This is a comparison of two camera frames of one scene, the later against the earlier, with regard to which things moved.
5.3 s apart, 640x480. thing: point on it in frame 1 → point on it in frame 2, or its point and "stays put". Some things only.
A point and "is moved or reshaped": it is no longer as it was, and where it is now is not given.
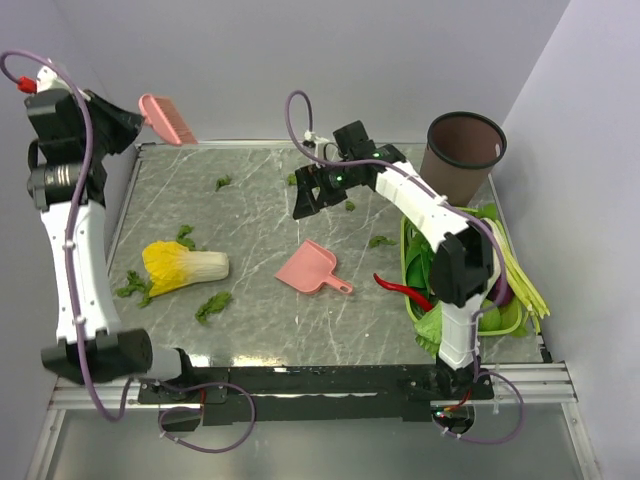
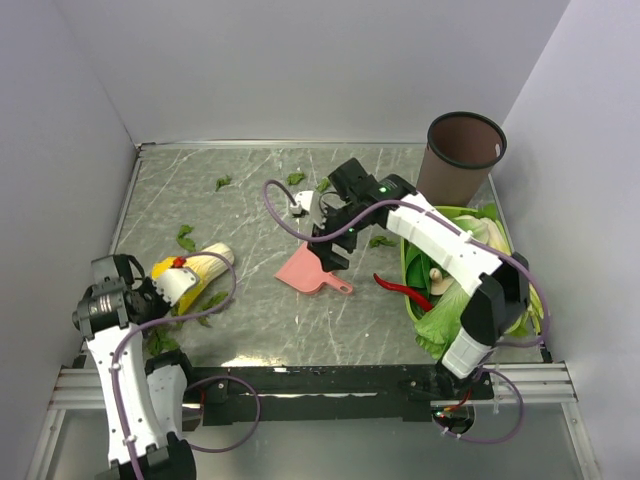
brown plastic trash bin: [462, 150] stays put
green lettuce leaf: [428, 329] stays put
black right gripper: [309, 178] → [330, 260]
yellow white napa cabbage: [170, 266] is moved or reshaped
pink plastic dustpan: [310, 268] stays put
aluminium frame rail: [530, 386] stays put
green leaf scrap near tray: [375, 241] stays put
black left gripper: [128, 124] → [146, 285]
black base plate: [316, 395] stays put
